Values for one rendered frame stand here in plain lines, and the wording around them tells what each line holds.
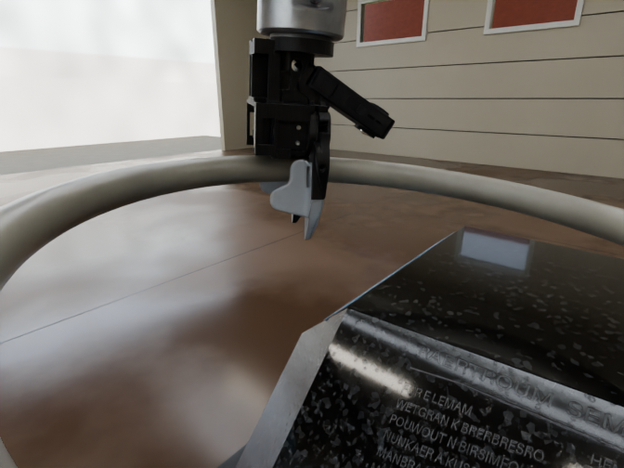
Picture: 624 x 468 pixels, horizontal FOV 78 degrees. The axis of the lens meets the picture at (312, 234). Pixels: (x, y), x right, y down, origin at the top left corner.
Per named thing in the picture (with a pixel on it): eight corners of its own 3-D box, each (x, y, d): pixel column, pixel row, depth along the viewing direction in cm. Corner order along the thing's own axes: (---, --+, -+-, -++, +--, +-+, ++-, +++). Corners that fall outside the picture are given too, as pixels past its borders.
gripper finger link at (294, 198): (266, 240, 45) (266, 159, 43) (316, 238, 46) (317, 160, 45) (272, 245, 42) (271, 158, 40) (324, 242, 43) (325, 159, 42)
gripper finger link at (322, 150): (302, 198, 45) (302, 122, 44) (316, 198, 46) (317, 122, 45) (313, 201, 41) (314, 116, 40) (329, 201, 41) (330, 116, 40)
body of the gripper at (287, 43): (245, 149, 47) (247, 39, 42) (314, 151, 49) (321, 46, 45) (255, 162, 40) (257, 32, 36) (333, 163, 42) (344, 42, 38)
